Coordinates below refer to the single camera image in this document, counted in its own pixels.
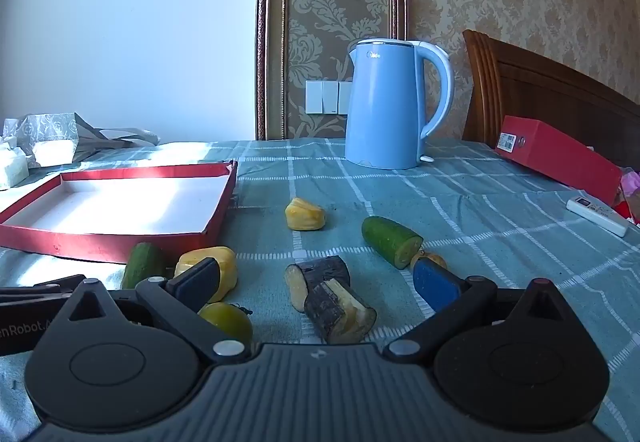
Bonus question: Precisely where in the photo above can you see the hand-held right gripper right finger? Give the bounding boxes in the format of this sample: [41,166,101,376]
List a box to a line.
[382,256,577,364]

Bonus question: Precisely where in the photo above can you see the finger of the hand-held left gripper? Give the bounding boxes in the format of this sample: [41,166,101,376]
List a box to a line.
[0,274,87,299]

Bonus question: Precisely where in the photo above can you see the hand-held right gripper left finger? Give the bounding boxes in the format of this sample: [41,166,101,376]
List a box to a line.
[64,258,247,365]

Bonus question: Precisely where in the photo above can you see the brown round passion fruit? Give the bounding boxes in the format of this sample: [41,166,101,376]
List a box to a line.
[410,249,448,273]

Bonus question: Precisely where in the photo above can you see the green tomato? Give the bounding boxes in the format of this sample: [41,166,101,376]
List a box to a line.
[198,302,254,345]

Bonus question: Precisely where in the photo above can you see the short cucumber piece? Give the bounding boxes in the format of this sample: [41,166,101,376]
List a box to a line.
[121,242,168,290]

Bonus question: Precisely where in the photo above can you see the red shallow cardboard box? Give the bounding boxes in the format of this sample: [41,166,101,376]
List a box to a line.
[0,161,239,265]

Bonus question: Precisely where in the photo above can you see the long cucumber piece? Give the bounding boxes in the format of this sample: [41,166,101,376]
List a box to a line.
[361,215,424,270]

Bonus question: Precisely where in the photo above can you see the white tissue pack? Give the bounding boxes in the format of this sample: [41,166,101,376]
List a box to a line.
[0,135,29,190]

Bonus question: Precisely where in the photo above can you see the silver patterned gift bag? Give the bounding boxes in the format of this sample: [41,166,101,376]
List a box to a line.
[2,112,83,168]

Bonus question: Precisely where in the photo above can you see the white remote control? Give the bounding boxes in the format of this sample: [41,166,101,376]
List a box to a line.
[566,196,630,238]

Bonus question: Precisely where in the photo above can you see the blue electric kettle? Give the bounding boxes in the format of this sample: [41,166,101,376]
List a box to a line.
[344,38,455,170]

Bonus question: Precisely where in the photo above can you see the red box with white label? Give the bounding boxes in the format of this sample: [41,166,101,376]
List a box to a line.
[494,115,623,208]

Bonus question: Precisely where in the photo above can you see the pink plastic bag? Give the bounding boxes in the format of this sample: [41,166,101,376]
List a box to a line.
[612,166,640,226]

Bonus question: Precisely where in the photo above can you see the wooden chair back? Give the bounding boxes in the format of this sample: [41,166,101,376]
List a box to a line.
[462,29,640,168]

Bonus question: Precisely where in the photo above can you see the white wall switch panel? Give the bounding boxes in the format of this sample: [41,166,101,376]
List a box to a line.
[305,79,354,115]

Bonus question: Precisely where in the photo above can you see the gilded ornate wall frame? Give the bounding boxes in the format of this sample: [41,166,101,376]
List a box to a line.
[255,0,408,141]

